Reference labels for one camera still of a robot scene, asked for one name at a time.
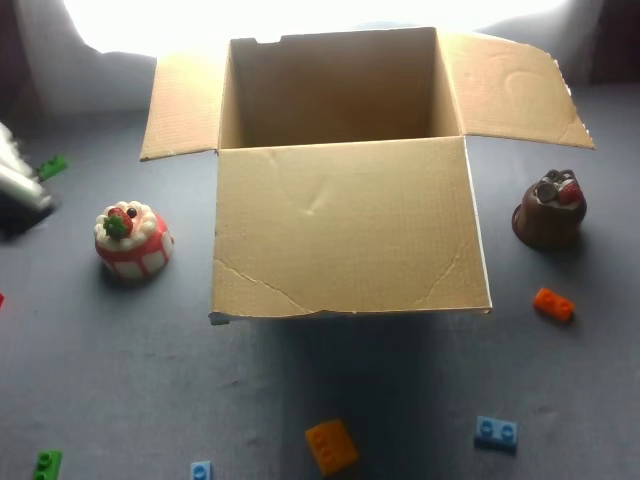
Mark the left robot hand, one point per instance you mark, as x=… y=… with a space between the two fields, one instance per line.
x=20 y=175

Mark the pink strawberry toy cake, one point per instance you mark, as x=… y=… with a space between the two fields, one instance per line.
x=135 y=250

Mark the brown cardboard box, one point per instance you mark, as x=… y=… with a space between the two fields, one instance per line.
x=350 y=225

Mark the chocolate toy cake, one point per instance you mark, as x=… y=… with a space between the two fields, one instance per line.
x=547 y=225

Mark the green toy brick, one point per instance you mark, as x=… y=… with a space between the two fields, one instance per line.
x=52 y=167
x=47 y=465

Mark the white backdrop sheet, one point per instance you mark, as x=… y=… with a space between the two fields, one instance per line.
x=120 y=75

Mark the grey table cloth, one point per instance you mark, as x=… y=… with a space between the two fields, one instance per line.
x=125 y=375

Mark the light blue toy brick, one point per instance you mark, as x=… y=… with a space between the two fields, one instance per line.
x=201 y=472

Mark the large orange toy brick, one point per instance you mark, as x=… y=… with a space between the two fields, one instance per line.
x=332 y=447

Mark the small orange toy brick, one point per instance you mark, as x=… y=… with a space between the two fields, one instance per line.
x=552 y=304

